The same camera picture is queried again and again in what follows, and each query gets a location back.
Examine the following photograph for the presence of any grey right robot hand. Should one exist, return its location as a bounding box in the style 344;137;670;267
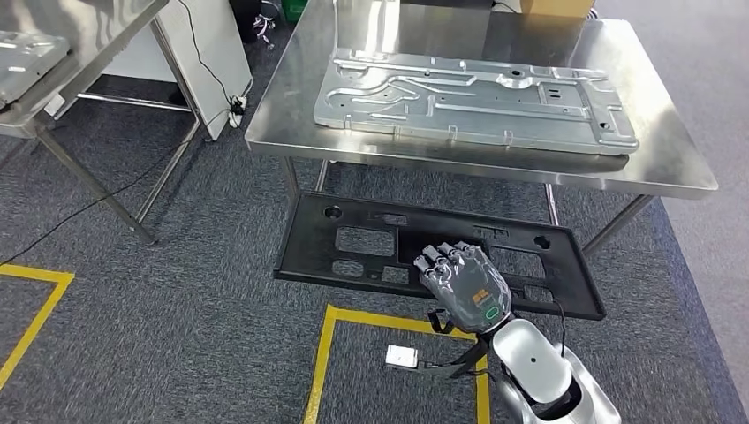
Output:
412;241;513;336

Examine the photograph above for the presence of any black plastic frame part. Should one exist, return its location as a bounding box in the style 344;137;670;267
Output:
273;192;608;322

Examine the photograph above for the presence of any stainless steel workbench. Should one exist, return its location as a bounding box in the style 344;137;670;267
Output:
0;0;203;247
244;0;720;259

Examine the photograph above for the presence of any stamped sheet metal panel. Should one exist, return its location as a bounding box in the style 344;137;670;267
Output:
0;30;72;110
313;48;640;156

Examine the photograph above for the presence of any white power strip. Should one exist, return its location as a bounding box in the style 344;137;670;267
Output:
226;95;248;129

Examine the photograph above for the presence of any cardboard box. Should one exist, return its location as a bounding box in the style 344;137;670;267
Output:
519;0;598;19

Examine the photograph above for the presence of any green plastic bin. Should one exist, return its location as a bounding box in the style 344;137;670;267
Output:
282;0;310;23

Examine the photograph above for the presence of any white board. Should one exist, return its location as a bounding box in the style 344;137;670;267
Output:
102;0;253;141

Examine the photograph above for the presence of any yellow floor tape square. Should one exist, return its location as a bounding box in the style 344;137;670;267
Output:
0;263;76;390

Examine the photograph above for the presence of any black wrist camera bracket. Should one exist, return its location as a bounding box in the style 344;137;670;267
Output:
418;310;498;381

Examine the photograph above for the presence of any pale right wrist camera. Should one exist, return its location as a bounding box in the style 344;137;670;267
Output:
384;344;420;370

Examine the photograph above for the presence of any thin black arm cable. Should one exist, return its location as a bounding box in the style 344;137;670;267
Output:
551;298;569;360

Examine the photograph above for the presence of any black equipment with cables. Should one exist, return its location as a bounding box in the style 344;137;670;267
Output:
229;0;284;47

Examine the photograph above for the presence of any black floor cable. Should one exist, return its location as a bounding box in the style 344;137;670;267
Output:
0;114;235;268

